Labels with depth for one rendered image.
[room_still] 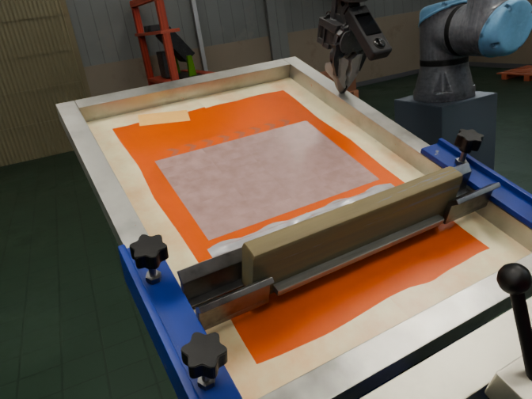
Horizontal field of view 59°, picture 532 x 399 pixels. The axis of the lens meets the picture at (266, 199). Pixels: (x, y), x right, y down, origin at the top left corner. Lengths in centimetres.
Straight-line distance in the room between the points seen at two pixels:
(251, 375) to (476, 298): 30
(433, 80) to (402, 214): 63
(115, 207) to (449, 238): 52
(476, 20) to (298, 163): 52
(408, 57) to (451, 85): 818
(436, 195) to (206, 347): 41
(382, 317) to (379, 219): 13
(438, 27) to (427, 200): 61
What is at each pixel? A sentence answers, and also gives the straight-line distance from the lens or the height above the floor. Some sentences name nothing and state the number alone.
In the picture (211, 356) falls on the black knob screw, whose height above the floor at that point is 117.
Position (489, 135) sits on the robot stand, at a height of 109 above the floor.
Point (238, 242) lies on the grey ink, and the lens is 71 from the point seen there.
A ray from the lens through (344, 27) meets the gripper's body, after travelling 101.
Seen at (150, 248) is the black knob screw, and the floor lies 123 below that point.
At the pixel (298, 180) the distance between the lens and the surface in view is 85.
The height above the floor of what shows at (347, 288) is 110.
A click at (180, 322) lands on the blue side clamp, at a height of 115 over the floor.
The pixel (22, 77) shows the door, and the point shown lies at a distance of 727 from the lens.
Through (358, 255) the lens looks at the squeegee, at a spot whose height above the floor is 114.
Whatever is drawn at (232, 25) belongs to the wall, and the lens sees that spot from 774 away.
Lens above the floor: 147
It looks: 22 degrees down
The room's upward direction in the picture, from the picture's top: 8 degrees counter-clockwise
